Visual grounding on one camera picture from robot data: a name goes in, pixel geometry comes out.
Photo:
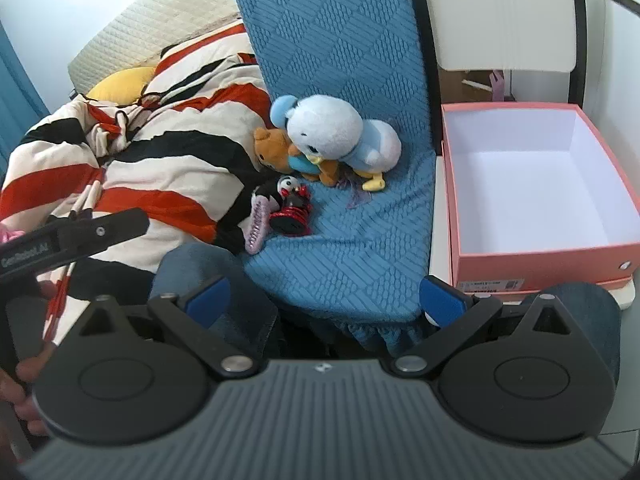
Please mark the brown bear plush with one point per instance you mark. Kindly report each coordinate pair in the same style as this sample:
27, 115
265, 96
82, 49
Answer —
270, 147

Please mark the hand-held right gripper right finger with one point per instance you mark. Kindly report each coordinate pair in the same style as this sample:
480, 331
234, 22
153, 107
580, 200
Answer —
440, 301

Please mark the blue curtain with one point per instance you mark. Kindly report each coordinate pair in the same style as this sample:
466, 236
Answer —
15, 75

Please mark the person's left hand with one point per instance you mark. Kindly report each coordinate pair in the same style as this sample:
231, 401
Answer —
31, 370

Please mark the white and blue penguin plush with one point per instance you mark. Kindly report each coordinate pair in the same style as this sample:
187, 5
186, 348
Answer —
325, 125

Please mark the blue textured chair cover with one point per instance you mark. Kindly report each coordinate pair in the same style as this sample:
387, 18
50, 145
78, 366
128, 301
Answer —
340, 60

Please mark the pink cardboard box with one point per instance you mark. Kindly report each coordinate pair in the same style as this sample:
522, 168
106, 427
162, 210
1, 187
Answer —
525, 265

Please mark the person's right leg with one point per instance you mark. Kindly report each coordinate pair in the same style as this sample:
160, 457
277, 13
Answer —
595, 320

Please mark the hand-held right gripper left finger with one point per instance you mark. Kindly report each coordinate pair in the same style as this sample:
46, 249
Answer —
210, 296

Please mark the white folding chair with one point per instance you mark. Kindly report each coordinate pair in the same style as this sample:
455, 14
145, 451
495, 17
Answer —
500, 10

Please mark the yellow pillow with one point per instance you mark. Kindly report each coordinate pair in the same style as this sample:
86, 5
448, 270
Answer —
122, 82

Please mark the striped red black white blanket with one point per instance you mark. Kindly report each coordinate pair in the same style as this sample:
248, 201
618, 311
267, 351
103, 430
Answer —
175, 160

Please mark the cream quilted headboard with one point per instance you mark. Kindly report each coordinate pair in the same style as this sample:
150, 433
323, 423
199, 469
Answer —
165, 10

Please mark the pink comb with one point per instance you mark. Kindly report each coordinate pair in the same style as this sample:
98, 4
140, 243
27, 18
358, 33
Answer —
257, 232

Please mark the small purple item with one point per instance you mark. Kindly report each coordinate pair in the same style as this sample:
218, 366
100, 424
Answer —
497, 85

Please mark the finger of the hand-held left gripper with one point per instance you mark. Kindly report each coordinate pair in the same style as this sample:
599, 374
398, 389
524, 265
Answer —
107, 230

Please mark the black and red panda doll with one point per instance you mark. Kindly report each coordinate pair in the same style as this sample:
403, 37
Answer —
290, 202

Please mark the purple organza ribbon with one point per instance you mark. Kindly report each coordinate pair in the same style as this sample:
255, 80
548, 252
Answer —
357, 195

